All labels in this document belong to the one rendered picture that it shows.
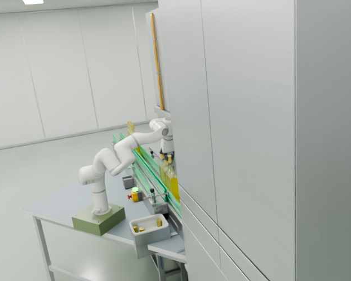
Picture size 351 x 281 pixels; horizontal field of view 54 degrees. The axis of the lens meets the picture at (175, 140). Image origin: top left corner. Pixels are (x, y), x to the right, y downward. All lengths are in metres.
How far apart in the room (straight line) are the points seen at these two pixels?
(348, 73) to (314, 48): 0.08
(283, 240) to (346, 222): 0.12
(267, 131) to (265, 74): 0.11
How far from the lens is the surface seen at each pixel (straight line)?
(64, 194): 3.10
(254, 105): 0.69
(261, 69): 0.66
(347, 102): 0.66
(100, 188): 2.34
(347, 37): 0.64
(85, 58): 7.98
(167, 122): 2.07
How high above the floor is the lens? 1.93
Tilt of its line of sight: 17 degrees down
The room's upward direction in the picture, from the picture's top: 6 degrees counter-clockwise
